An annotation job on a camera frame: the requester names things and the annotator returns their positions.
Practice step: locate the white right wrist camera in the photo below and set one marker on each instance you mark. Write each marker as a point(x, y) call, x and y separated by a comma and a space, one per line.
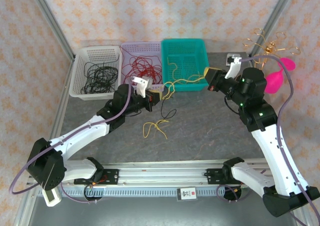
point(233, 65)

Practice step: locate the pink silicone goblet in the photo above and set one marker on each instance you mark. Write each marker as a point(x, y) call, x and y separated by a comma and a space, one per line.
point(273, 80)

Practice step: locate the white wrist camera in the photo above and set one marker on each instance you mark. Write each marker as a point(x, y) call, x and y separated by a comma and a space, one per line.
point(142, 84)
point(233, 65)

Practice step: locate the lilac plastic basket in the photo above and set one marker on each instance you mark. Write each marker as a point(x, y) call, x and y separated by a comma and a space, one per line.
point(140, 49)

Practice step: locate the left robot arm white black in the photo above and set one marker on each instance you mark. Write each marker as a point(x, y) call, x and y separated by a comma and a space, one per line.
point(75, 135)

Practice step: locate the white label tag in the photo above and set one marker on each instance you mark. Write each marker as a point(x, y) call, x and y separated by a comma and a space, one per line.
point(186, 194)

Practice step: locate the white handheld device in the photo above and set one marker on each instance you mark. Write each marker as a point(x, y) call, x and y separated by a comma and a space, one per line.
point(51, 198)

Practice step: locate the aluminium frame post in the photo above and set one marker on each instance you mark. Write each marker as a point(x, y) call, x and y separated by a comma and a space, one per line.
point(271, 20)
point(53, 25)

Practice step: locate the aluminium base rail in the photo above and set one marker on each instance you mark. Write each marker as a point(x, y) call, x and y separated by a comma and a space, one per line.
point(162, 177)

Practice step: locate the teal plastic basket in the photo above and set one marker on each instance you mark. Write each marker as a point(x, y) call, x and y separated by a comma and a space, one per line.
point(185, 50)

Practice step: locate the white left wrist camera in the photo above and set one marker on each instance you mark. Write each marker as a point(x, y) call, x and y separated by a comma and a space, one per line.
point(142, 84)

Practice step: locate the white plastic basket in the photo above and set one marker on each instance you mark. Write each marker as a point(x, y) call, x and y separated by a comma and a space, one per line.
point(100, 53)

